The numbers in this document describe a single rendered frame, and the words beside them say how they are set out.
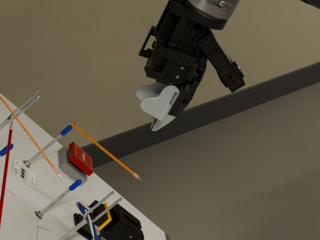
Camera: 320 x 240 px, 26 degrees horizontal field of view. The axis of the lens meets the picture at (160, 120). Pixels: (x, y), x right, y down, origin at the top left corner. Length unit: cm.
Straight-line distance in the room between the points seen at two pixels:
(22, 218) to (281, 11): 276
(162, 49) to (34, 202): 30
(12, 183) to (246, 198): 205
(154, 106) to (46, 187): 22
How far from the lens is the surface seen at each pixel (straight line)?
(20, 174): 108
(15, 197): 102
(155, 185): 306
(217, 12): 98
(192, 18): 99
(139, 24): 304
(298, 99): 382
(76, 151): 122
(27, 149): 116
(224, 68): 104
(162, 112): 106
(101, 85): 304
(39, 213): 104
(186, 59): 100
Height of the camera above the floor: 177
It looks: 30 degrees down
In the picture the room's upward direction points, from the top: straight up
